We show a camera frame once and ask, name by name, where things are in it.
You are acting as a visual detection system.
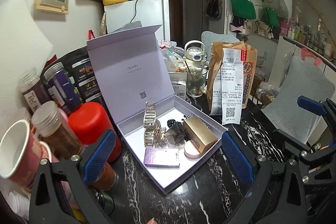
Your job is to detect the green tote bag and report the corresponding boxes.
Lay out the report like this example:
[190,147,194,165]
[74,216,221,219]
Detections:
[261,7,280,28]
[230,0,256,20]

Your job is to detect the light blue cushion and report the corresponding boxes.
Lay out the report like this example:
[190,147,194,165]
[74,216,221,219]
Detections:
[262,56,335,143]

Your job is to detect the person right hand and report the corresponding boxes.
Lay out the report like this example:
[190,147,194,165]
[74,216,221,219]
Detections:
[147,218,158,224]

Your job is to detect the clear jar amber contents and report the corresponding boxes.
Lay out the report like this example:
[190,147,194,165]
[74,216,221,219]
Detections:
[31,101,90,160]

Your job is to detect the white medicine box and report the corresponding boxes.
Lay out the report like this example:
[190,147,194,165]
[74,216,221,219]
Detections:
[169,72,187,100]

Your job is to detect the brown label jar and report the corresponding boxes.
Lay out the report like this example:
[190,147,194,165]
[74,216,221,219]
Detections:
[18,68,50,113]

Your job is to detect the black white checkered scrunchie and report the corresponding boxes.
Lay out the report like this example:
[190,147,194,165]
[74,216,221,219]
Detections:
[182,114,193,121]

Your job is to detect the black polka dot scrunchie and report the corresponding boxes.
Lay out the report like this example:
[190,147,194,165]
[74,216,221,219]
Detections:
[167,119,183,130]

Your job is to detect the pink round compact case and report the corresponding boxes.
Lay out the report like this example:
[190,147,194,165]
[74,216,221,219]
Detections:
[184,140,201,160]

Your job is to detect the pink paper cup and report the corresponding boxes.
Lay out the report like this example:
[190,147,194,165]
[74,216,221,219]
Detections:
[0,119,49,188]

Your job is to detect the brown paper bag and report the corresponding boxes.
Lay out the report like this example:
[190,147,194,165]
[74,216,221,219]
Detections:
[206,42,257,123]

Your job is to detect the yellow lemon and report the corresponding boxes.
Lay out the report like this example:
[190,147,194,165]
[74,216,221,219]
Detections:
[72,209,87,223]

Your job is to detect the green label dark jar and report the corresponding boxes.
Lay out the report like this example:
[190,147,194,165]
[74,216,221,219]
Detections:
[90,188,115,216]

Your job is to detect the lavender open gift box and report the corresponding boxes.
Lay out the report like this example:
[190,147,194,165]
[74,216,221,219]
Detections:
[87,25,226,194]

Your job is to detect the gold rectangular box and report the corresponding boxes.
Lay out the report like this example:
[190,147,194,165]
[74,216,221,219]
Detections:
[183,117,218,153]

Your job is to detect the black hanging bag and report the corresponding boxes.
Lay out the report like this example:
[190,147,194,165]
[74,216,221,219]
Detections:
[205,0,223,20]

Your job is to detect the smoky transparent plastic case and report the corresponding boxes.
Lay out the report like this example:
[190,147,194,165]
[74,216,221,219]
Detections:
[166,126,186,149]

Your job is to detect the long white receipt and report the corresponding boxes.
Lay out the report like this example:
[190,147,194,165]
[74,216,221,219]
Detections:
[211,48,243,125]

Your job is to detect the red cylindrical canister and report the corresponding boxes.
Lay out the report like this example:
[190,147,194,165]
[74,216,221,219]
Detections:
[68,102,122,164]

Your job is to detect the glass cup with spoon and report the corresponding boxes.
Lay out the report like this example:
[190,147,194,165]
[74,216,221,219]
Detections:
[186,66,207,98]

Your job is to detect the black snack pouch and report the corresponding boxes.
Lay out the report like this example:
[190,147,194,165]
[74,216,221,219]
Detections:
[42,46,106,108]

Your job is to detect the purple small carton box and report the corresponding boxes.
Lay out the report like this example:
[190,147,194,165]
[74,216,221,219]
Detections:
[143,148,180,168]

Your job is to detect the pearl white hair claw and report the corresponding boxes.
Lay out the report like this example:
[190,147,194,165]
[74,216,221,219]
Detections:
[143,102,167,148]

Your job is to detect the white refrigerator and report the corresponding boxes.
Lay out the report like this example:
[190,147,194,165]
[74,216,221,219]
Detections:
[104,0,171,40]

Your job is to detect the purple label jar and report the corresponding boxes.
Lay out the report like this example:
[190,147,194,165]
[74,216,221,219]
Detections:
[44,63,82,115]

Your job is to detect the brown door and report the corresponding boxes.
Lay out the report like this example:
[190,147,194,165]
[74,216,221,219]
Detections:
[169,0,183,46]

